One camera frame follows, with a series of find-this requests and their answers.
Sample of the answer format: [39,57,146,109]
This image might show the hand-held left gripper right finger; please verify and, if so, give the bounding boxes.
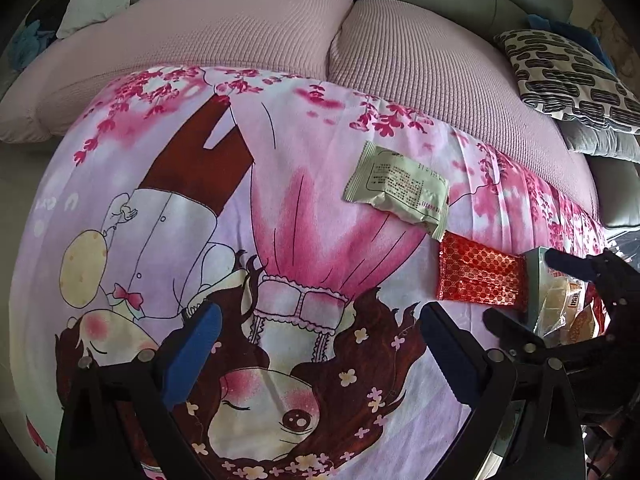
[419,301,586,480]

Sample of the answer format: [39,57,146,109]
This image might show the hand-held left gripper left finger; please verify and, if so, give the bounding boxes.
[55,301,223,480]

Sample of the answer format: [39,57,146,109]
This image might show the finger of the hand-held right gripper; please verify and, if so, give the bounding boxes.
[482,307,556,361]
[544,247,626,286]

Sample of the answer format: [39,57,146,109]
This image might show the teal-edged white cardboard box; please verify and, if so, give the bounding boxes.
[517,246,601,346]

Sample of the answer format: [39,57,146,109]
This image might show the red patterned snack packet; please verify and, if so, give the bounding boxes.
[434,231,528,308]

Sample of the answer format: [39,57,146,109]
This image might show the grey pillow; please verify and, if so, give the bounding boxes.
[557,120,640,163]

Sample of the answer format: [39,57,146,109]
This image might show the pale green snack packet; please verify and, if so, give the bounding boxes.
[342,141,451,241]

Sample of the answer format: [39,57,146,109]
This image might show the black and white patterned pillow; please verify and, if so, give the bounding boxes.
[494,29,640,133]

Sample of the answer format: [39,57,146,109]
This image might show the blue cloth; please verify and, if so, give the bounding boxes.
[525,12,616,71]

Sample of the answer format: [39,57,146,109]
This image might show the printed cartoon blanket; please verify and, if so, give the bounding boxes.
[10,62,621,480]

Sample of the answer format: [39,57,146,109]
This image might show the teal cloth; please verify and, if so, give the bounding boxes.
[10,20,58,68]

